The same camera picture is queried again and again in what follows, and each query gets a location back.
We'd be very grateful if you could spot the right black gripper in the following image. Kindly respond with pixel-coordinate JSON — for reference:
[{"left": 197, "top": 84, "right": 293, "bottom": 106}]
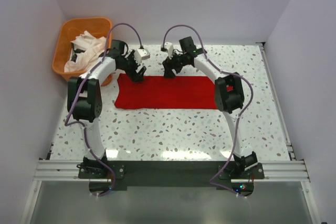
[{"left": 162, "top": 49, "right": 186, "bottom": 79}]

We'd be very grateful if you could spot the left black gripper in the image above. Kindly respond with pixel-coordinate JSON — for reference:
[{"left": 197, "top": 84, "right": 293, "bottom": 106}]
[{"left": 119, "top": 50, "right": 146, "bottom": 83}]

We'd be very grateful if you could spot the red t shirt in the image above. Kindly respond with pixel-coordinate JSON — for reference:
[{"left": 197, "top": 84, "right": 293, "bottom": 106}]
[{"left": 114, "top": 73, "right": 217, "bottom": 110}]

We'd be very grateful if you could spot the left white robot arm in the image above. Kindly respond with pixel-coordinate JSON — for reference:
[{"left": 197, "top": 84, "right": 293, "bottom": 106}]
[{"left": 65, "top": 40, "right": 150, "bottom": 178}]

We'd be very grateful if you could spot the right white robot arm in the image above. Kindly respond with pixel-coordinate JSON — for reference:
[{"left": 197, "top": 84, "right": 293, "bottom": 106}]
[{"left": 161, "top": 37, "right": 258, "bottom": 178}]

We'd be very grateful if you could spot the white t shirt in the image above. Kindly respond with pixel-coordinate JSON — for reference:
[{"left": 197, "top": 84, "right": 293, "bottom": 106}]
[{"left": 64, "top": 30, "right": 106, "bottom": 72}]

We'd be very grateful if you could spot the orange plastic laundry basket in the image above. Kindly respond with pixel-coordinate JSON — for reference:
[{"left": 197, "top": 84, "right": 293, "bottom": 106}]
[{"left": 52, "top": 17, "right": 112, "bottom": 81}]

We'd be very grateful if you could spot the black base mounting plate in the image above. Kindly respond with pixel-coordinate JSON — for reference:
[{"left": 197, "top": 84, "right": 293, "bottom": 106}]
[{"left": 77, "top": 158, "right": 265, "bottom": 193}]

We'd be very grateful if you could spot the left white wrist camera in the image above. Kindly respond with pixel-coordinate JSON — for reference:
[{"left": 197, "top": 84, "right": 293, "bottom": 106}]
[{"left": 134, "top": 48, "right": 150, "bottom": 64}]

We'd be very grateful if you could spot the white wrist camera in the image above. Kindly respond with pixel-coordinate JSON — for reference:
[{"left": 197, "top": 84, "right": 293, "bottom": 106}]
[
  {"left": 134, "top": 48, "right": 150, "bottom": 64},
  {"left": 161, "top": 42, "right": 174, "bottom": 59}
]

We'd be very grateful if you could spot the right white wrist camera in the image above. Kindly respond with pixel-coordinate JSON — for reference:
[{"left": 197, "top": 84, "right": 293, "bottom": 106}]
[{"left": 161, "top": 42, "right": 174, "bottom": 59}]

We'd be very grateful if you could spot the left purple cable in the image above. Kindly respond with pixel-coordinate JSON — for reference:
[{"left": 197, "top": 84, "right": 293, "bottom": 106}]
[{"left": 64, "top": 23, "right": 144, "bottom": 198}]

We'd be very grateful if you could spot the purple cable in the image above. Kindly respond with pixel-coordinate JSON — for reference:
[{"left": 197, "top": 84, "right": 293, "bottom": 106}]
[
  {"left": 209, "top": 23, "right": 255, "bottom": 196},
  {"left": 64, "top": 23, "right": 144, "bottom": 198}
]

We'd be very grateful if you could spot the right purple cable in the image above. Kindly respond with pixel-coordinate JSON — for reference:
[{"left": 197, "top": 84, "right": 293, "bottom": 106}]
[{"left": 209, "top": 23, "right": 255, "bottom": 196}]

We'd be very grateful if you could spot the aluminium frame rail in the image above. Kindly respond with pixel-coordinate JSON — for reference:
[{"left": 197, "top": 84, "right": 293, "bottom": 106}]
[{"left": 33, "top": 143, "right": 322, "bottom": 223}]

